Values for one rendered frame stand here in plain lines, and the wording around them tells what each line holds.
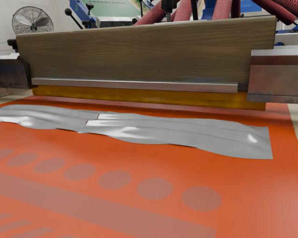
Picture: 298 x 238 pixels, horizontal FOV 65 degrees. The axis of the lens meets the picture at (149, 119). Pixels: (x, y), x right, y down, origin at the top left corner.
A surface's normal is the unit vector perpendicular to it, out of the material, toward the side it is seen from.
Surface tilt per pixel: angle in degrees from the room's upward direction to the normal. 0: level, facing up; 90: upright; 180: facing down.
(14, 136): 0
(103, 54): 90
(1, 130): 0
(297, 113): 0
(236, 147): 34
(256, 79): 90
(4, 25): 90
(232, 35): 90
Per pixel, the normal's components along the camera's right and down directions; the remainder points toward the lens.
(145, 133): -0.25, -0.46
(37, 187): -0.04, -0.94
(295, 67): -0.39, 0.32
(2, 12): 0.92, 0.09
